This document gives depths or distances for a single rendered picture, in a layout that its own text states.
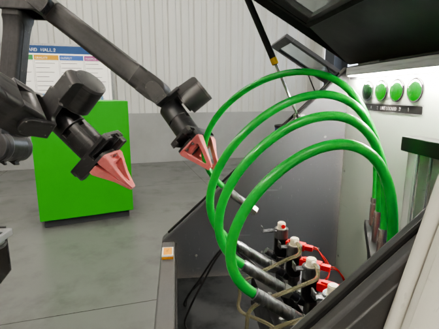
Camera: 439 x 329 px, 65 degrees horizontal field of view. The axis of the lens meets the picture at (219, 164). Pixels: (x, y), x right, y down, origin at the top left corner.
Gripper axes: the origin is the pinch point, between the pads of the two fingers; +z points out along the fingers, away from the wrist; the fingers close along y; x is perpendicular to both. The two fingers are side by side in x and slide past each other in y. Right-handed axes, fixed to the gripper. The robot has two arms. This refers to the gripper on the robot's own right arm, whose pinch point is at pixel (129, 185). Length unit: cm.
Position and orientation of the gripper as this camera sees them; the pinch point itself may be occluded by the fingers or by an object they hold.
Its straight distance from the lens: 67.4
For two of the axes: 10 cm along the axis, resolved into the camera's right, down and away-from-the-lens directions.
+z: 7.1, 7.0, 0.3
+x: 1.6, -2.1, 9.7
